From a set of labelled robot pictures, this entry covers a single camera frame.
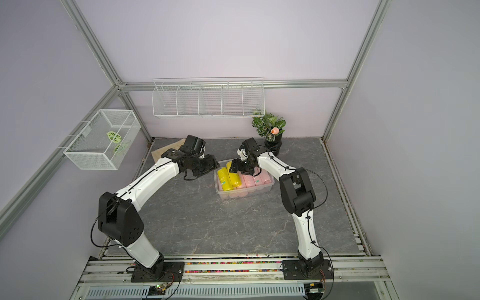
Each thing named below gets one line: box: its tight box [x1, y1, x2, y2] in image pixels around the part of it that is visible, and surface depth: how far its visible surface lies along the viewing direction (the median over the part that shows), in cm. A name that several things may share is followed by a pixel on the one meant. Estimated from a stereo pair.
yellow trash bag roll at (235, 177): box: [226, 161, 242, 187], surface depth 94 cm
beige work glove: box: [151, 138, 186, 164], surface depth 121 cm
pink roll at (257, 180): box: [252, 174, 264, 187], surface depth 98 cm
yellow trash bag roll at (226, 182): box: [217, 166, 234, 192], surface depth 93 cm
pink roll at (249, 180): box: [242, 173, 257, 188], surface depth 98 cm
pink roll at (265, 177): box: [260, 168, 272, 185], surface depth 97 cm
